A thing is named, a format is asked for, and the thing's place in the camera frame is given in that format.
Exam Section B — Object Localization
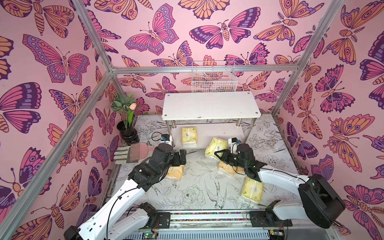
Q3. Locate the yellow green tissue pack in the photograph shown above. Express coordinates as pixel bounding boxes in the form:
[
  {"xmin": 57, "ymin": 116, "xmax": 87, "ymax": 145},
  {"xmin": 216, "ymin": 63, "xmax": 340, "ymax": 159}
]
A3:
[
  {"xmin": 205, "ymin": 138, "xmax": 228, "ymax": 160},
  {"xmin": 240, "ymin": 177, "xmax": 264, "ymax": 204},
  {"xmin": 181, "ymin": 127, "xmax": 198, "ymax": 147}
]

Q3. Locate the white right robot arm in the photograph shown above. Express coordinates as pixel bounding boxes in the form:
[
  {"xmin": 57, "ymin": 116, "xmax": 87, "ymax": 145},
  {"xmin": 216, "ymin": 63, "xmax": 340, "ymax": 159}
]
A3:
[{"xmin": 215, "ymin": 144, "xmax": 346, "ymax": 229}]

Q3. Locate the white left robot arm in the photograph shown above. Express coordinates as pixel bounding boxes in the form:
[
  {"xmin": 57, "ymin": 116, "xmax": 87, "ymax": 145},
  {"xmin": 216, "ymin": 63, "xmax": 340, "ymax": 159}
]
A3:
[{"xmin": 64, "ymin": 143, "xmax": 187, "ymax": 240}]

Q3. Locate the orange tissue pack middle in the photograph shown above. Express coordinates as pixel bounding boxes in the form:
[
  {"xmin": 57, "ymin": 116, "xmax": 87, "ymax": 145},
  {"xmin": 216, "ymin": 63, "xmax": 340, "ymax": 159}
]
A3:
[{"xmin": 218, "ymin": 161, "xmax": 235, "ymax": 176}]

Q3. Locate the orange tissue pack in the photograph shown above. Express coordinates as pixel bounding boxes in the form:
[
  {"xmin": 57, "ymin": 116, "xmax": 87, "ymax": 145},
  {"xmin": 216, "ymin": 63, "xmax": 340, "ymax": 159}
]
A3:
[
  {"xmin": 235, "ymin": 167, "xmax": 245, "ymax": 175},
  {"xmin": 218, "ymin": 161, "xmax": 235, "ymax": 176},
  {"xmin": 166, "ymin": 165, "xmax": 185, "ymax": 181}
]

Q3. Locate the orange tissue pack right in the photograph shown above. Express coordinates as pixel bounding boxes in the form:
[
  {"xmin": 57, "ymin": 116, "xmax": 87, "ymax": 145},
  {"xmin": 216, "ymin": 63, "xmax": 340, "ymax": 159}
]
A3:
[{"xmin": 235, "ymin": 167, "xmax": 245, "ymax": 175}]

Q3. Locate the orange tissue pack left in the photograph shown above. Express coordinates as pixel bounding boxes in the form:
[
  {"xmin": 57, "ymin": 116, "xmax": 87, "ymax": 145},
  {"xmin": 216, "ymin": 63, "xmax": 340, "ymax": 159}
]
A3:
[{"xmin": 166, "ymin": 165, "xmax": 185, "ymax": 181}]

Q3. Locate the white two-tier shelf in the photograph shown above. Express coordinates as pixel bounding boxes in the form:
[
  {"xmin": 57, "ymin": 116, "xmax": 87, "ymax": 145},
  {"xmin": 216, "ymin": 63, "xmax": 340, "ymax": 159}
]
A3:
[{"xmin": 162, "ymin": 92, "xmax": 261, "ymax": 149}]

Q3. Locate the pink dust brush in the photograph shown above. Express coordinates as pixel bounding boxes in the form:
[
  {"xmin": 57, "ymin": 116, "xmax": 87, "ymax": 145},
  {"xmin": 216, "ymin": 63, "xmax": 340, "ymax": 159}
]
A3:
[{"xmin": 114, "ymin": 143, "xmax": 155, "ymax": 164}]

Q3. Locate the black vase with artificial plant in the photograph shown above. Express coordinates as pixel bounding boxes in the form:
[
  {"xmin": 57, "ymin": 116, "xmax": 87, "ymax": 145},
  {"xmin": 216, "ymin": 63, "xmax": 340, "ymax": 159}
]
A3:
[{"xmin": 111, "ymin": 92, "xmax": 140, "ymax": 146}]

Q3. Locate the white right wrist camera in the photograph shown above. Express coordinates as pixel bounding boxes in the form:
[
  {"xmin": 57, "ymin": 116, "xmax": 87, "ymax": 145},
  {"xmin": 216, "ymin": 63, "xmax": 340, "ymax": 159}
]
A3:
[{"xmin": 228, "ymin": 138, "xmax": 241, "ymax": 148}]

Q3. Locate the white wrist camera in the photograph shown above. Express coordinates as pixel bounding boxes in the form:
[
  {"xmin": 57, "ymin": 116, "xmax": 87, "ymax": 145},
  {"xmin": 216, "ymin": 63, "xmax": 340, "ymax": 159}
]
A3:
[
  {"xmin": 228, "ymin": 138, "xmax": 241, "ymax": 148},
  {"xmin": 161, "ymin": 134, "xmax": 173, "ymax": 146}
]

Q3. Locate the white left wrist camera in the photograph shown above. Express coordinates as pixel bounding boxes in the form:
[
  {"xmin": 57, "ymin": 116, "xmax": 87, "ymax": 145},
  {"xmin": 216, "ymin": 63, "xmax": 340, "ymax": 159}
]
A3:
[{"xmin": 161, "ymin": 134, "xmax": 173, "ymax": 146}]

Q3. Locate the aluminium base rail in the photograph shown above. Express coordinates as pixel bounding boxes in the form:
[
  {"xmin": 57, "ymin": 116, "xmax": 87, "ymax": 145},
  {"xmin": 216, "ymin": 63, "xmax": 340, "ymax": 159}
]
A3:
[{"xmin": 98, "ymin": 208, "xmax": 343, "ymax": 240}]

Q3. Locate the white wire basket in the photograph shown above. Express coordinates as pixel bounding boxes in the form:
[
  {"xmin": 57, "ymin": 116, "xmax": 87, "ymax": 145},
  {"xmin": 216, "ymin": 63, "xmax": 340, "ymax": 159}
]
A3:
[{"xmin": 191, "ymin": 61, "xmax": 238, "ymax": 93}]

